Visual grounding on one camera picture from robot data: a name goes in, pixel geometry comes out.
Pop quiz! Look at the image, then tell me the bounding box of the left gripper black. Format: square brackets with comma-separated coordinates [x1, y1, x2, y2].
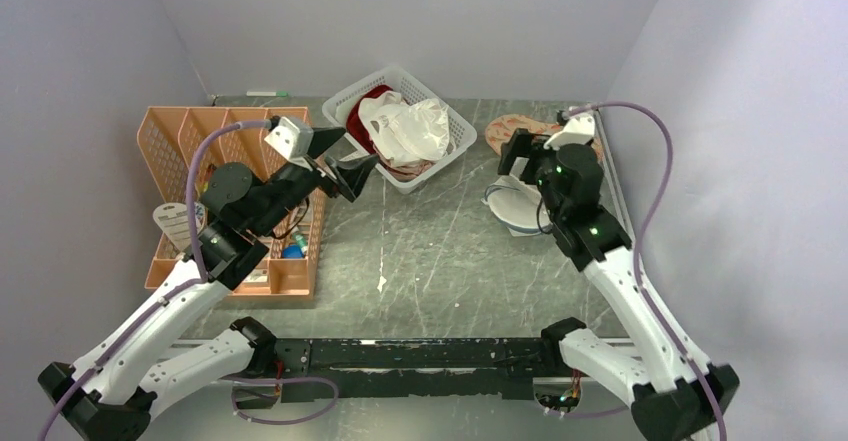
[252, 127, 381, 235]

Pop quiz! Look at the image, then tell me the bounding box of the floral mesh laundry bag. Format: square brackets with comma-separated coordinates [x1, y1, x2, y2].
[484, 113, 604, 161]

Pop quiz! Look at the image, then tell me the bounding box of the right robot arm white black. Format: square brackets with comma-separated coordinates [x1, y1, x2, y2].
[498, 129, 740, 440]

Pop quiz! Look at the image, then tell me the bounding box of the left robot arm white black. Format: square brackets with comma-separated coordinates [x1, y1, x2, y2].
[38, 118, 379, 440]

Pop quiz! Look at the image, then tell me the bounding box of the pink beige bra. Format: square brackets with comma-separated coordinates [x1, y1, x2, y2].
[378, 160, 435, 183]

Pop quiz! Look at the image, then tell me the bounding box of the white plastic laundry basket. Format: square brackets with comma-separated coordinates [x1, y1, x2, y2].
[322, 64, 477, 194]

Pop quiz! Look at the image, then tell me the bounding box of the red velvet garment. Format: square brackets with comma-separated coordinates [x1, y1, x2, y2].
[346, 84, 392, 154]

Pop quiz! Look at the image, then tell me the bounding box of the white satin garment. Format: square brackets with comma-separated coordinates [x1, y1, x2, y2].
[352, 90, 451, 167]

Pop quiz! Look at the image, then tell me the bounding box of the blue bottle cap item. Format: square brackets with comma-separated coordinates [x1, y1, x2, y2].
[281, 228, 309, 259]

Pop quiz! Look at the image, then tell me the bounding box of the white green marker pen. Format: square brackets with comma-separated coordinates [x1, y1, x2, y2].
[245, 90, 289, 98]

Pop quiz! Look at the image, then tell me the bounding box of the orange plastic file organizer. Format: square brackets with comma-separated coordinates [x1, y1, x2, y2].
[136, 106, 327, 300]

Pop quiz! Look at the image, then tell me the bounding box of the white paper tag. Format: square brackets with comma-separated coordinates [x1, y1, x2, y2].
[152, 202, 191, 251]

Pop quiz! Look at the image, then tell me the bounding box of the left wrist camera silver box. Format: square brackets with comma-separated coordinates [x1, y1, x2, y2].
[264, 116, 314, 160]

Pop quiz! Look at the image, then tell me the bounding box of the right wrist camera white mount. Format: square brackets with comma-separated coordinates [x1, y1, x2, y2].
[543, 111, 596, 150]

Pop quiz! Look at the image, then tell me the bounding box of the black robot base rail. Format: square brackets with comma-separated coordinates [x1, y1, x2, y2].
[231, 317, 585, 402]

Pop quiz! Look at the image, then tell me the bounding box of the base purple cable loop left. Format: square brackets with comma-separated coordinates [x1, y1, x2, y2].
[218, 374, 340, 426]

